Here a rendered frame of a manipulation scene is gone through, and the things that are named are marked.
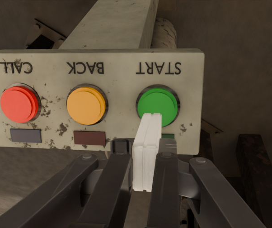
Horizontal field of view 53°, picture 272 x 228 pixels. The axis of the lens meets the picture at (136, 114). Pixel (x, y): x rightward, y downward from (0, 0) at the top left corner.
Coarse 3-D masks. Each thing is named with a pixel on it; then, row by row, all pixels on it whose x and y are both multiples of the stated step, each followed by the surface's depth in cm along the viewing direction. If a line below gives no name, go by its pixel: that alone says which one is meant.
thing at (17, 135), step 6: (12, 132) 31; (18, 132) 31; (24, 132) 31; (30, 132) 31; (36, 132) 31; (12, 138) 31; (18, 138) 31; (24, 138) 31; (30, 138) 31; (36, 138) 31
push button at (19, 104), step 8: (16, 88) 29; (24, 88) 29; (8, 96) 29; (16, 96) 29; (24, 96) 29; (32, 96) 29; (0, 104) 30; (8, 104) 29; (16, 104) 29; (24, 104) 29; (32, 104) 29; (8, 112) 30; (16, 112) 29; (24, 112) 29; (32, 112) 30; (16, 120) 30; (24, 120) 30
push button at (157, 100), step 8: (152, 88) 28; (160, 88) 27; (144, 96) 27; (152, 96) 27; (160, 96) 27; (168, 96) 27; (144, 104) 27; (152, 104) 27; (160, 104) 27; (168, 104) 27; (176, 104) 27; (144, 112) 28; (152, 112) 27; (160, 112) 27; (168, 112) 27; (176, 112) 27; (168, 120) 28
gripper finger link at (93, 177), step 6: (132, 138) 19; (132, 144) 18; (102, 162) 16; (132, 162) 16; (96, 168) 15; (102, 168) 15; (132, 168) 16; (90, 174) 15; (96, 174) 15; (132, 174) 16; (84, 180) 15; (90, 180) 15; (96, 180) 15; (132, 180) 16; (84, 186) 15; (90, 186) 15; (84, 192) 15; (90, 192) 15
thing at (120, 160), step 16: (112, 144) 16; (128, 144) 16; (112, 160) 15; (128, 160) 15; (112, 176) 13; (96, 192) 12; (112, 192) 12; (128, 192) 15; (96, 208) 11; (112, 208) 11; (80, 224) 9; (96, 224) 9; (112, 224) 11
